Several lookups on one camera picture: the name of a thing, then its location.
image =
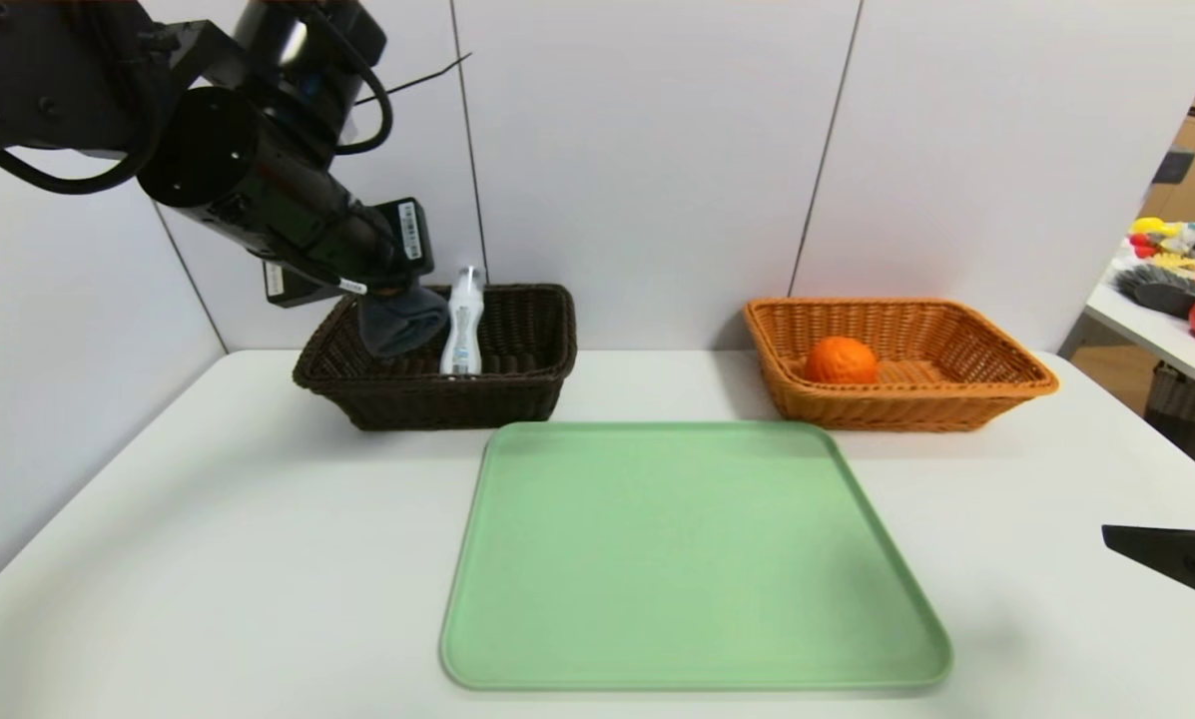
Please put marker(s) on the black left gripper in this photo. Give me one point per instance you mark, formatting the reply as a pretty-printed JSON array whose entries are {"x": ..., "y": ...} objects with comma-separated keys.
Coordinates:
[{"x": 404, "y": 237}]

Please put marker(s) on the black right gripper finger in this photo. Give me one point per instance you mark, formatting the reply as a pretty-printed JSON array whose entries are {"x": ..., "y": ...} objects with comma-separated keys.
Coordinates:
[{"x": 1186, "y": 561}]

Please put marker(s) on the dark grey towel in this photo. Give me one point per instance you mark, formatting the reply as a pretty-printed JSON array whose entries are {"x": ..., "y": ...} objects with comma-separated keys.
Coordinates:
[{"x": 402, "y": 325}]

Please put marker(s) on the white plastic bottle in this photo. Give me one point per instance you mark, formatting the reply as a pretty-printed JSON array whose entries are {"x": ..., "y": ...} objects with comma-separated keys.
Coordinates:
[{"x": 463, "y": 325}]

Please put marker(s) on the orange fruit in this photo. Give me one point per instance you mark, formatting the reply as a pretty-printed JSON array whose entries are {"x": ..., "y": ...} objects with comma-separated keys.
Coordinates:
[{"x": 841, "y": 361}]

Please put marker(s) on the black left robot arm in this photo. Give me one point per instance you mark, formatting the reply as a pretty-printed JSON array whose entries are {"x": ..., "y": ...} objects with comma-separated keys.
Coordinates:
[{"x": 58, "y": 70}]

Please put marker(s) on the dark brown wicker basket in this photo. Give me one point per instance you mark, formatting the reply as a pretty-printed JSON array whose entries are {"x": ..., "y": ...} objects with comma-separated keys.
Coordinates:
[{"x": 477, "y": 399}]

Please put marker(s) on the orange wicker basket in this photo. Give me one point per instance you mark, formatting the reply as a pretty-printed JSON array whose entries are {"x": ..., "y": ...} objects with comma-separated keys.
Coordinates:
[{"x": 887, "y": 404}]

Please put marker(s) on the white side table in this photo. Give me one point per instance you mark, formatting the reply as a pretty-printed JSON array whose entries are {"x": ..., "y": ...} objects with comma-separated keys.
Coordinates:
[{"x": 1156, "y": 340}]

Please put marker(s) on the grey bristle brush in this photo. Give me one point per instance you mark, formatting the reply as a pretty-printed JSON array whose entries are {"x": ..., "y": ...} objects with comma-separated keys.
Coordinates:
[{"x": 1156, "y": 290}]

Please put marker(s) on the small red toy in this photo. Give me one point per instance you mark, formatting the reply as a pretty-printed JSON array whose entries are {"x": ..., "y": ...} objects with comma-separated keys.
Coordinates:
[{"x": 1142, "y": 243}]

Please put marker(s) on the yellow toy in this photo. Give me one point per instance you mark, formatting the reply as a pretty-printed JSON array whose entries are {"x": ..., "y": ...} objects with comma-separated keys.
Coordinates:
[{"x": 1156, "y": 226}]

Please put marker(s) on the grey box on shelf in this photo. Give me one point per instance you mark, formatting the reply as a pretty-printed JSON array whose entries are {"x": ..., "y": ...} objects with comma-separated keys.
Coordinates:
[{"x": 1170, "y": 167}]

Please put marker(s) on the light green plastic tray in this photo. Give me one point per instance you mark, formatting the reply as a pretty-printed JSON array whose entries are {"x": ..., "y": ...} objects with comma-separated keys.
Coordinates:
[{"x": 697, "y": 579}]

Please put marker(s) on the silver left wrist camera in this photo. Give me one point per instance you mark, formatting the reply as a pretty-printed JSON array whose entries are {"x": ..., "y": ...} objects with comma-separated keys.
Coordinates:
[{"x": 293, "y": 40}]

